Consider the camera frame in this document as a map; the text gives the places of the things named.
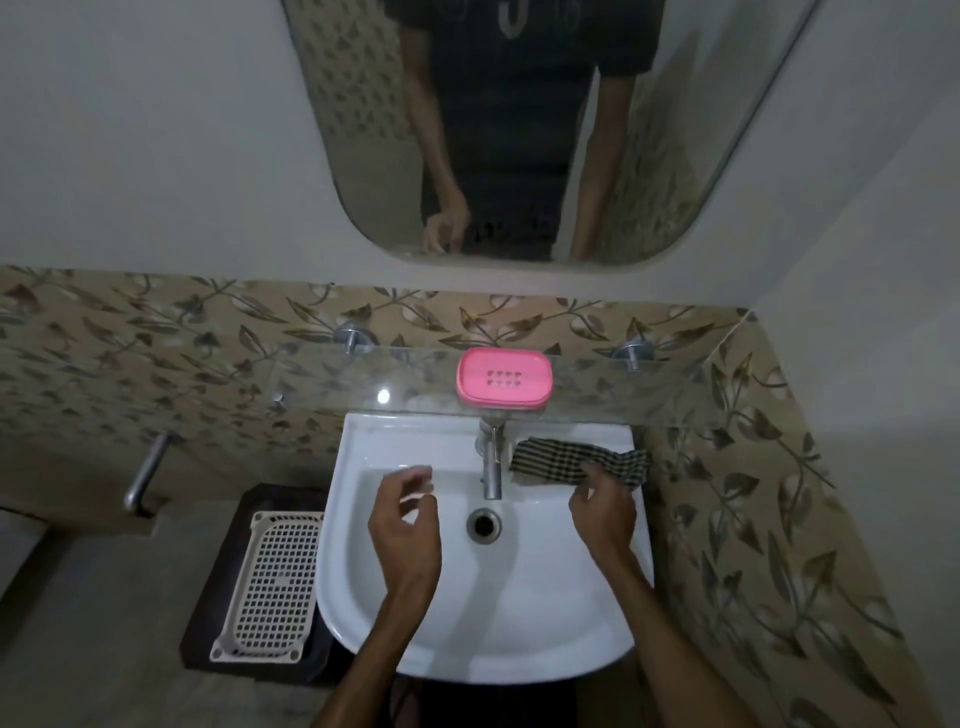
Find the chrome sink faucet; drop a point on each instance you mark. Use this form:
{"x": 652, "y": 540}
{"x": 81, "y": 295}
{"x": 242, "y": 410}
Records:
{"x": 491, "y": 465}

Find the metal sink drain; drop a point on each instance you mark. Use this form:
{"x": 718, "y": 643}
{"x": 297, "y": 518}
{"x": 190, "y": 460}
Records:
{"x": 484, "y": 526}

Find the small chrome shelf peg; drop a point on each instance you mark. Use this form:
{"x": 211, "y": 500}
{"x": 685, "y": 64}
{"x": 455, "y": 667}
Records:
{"x": 279, "y": 399}

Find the round chrome shelf bracket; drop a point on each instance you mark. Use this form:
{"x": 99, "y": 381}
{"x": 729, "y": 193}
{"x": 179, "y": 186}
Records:
{"x": 634, "y": 352}
{"x": 352, "y": 337}

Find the person's left forearm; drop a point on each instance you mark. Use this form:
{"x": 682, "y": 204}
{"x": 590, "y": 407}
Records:
{"x": 375, "y": 667}

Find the rounded wall mirror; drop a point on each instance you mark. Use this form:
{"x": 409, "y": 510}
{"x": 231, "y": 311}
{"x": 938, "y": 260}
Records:
{"x": 712, "y": 90}

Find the white perforated plastic basket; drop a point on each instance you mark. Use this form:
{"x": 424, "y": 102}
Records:
{"x": 274, "y": 585}

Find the white ceramic sink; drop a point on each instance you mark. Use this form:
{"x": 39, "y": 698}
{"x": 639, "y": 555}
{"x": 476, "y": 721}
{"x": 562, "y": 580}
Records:
{"x": 510, "y": 607}

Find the dark brown stool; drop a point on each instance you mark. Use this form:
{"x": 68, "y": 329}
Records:
{"x": 217, "y": 555}

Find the person's left hand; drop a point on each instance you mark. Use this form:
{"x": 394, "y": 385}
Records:
{"x": 405, "y": 540}

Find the chrome wall tap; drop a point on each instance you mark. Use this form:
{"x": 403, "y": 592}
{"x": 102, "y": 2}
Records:
{"x": 146, "y": 476}

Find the checkered cleaning cloth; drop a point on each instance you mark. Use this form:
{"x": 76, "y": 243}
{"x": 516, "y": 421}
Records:
{"x": 555, "y": 457}

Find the person's right forearm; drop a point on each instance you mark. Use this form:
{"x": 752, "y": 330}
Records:
{"x": 675, "y": 652}

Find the clear glass shelf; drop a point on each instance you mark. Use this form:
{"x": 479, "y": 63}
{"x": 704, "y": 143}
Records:
{"x": 375, "y": 382}

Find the pink plastic soap dish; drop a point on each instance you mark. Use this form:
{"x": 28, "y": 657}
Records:
{"x": 504, "y": 375}

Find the person's right hand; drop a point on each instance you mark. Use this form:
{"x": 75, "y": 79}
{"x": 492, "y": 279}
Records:
{"x": 604, "y": 521}

